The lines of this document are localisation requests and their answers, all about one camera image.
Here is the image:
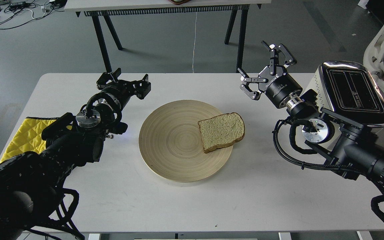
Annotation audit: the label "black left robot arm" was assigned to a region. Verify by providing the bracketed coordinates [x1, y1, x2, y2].
[0, 68, 151, 240]

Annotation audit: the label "cream chrome toaster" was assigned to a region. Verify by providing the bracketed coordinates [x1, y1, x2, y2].
[305, 61, 384, 141]

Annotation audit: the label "brown object on background table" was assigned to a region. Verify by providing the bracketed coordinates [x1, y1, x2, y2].
[169, 0, 190, 5]

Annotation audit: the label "slice of bread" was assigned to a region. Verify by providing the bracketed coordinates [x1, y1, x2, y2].
[198, 112, 245, 154]

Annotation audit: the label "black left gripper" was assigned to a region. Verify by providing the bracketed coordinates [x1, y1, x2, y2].
[96, 67, 151, 106]

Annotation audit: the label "background table black legs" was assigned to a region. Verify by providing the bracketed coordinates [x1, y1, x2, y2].
[64, 0, 262, 73]

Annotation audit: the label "thin white hanging cable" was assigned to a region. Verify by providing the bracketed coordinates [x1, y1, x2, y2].
[192, 12, 198, 74]

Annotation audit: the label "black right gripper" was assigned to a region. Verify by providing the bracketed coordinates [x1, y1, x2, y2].
[237, 41, 303, 109]

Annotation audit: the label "round bamboo plate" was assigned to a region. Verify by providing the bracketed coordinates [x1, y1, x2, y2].
[138, 100, 233, 183]

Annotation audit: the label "floor cables and adapters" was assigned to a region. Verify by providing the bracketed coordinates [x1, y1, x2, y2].
[0, 0, 68, 34]

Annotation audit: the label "yellow quilted cloth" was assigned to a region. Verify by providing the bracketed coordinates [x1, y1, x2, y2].
[0, 117, 58, 164]

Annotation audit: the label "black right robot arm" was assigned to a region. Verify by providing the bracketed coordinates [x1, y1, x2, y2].
[237, 41, 384, 223]

